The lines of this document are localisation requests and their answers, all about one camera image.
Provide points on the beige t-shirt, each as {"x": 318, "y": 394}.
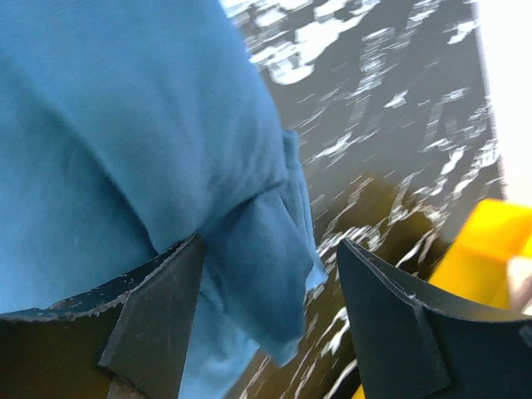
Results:
{"x": 519, "y": 279}

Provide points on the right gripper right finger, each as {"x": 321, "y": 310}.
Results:
{"x": 415, "y": 340}

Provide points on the blue t-shirt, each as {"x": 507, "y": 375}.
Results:
{"x": 127, "y": 127}

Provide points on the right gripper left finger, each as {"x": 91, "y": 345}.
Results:
{"x": 127, "y": 338}

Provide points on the yellow plastic bin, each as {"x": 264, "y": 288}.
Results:
{"x": 474, "y": 267}

